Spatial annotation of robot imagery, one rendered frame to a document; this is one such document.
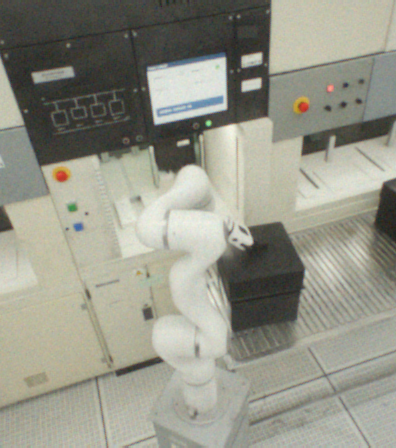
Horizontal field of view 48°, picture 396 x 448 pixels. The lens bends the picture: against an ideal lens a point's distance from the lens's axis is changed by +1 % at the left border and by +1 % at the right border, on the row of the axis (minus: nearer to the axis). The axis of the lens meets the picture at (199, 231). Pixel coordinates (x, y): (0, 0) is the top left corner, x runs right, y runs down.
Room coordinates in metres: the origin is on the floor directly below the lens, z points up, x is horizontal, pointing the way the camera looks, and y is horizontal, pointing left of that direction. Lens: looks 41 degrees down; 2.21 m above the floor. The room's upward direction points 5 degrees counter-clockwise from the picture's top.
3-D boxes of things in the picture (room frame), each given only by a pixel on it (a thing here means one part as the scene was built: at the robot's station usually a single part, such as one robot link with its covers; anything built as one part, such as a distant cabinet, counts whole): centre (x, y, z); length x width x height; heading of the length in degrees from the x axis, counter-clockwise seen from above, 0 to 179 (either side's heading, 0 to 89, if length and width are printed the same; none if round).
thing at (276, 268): (1.21, -0.21, 1.02); 0.29 x 0.29 x 0.13; 7
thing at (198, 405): (0.79, 0.05, 0.85); 0.19 x 0.19 x 0.18
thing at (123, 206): (1.75, 0.29, 0.89); 0.22 x 0.21 x 0.04; 15
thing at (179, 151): (2.12, 0.12, 1.06); 0.24 x 0.20 x 0.32; 105
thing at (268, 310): (1.21, -0.21, 0.85); 0.28 x 0.28 x 0.17; 7
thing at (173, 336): (0.79, 0.08, 1.07); 0.19 x 0.12 x 0.24; 79
